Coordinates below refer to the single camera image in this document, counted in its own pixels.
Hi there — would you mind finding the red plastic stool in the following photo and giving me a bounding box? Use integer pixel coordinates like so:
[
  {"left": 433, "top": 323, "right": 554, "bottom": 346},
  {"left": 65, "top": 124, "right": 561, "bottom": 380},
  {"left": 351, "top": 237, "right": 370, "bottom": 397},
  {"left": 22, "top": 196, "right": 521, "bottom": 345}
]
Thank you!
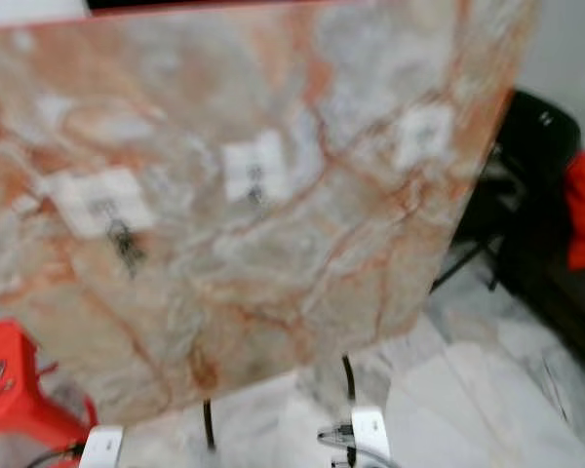
[{"left": 0, "top": 319, "right": 99, "bottom": 468}]

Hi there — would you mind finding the marble pattern board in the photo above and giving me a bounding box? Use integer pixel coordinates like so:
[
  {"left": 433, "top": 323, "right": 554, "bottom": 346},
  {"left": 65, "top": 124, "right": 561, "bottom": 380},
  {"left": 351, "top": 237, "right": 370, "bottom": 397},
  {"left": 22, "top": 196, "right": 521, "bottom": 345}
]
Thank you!
[{"left": 0, "top": 0, "right": 543, "bottom": 430}]

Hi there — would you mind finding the black board leg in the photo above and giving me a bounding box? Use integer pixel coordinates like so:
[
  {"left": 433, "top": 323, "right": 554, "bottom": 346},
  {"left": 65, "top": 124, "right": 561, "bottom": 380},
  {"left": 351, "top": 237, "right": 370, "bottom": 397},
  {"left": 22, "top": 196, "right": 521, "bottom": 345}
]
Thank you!
[
  {"left": 340, "top": 352, "right": 358, "bottom": 404},
  {"left": 202, "top": 399, "right": 216, "bottom": 452}
]

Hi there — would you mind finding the black chair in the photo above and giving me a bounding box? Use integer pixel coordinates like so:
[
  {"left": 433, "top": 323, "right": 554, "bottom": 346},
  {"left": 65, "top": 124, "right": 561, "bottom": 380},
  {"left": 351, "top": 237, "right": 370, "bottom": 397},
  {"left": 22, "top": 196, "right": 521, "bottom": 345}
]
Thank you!
[{"left": 433, "top": 89, "right": 585, "bottom": 354}]

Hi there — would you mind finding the large white adhesive wall hook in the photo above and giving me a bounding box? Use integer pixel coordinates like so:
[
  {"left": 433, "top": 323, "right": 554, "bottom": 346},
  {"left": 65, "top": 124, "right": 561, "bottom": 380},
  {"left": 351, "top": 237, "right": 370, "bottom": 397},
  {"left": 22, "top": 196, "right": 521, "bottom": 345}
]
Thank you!
[{"left": 49, "top": 166, "right": 157, "bottom": 281}]

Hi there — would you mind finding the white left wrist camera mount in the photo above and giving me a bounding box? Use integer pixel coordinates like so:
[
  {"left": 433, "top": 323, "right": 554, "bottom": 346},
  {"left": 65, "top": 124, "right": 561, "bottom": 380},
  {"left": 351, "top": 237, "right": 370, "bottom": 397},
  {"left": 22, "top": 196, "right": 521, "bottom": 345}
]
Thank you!
[{"left": 80, "top": 426, "right": 126, "bottom": 468}]

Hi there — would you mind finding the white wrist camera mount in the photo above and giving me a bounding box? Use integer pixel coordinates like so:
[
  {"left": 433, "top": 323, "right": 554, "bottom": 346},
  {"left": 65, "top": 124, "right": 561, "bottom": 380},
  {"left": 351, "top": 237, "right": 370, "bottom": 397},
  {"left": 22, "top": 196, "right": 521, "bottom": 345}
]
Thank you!
[
  {"left": 349, "top": 407, "right": 392, "bottom": 468},
  {"left": 80, "top": 426, "right": 126, "bottom": 468}
]

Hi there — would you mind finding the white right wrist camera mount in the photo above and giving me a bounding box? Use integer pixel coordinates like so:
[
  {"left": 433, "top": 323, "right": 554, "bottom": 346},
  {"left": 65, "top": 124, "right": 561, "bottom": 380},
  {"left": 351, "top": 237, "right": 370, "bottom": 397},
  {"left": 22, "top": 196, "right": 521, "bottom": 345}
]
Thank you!
[{"left": 349, "top": 407, "right": 392, "bottom": 468}]

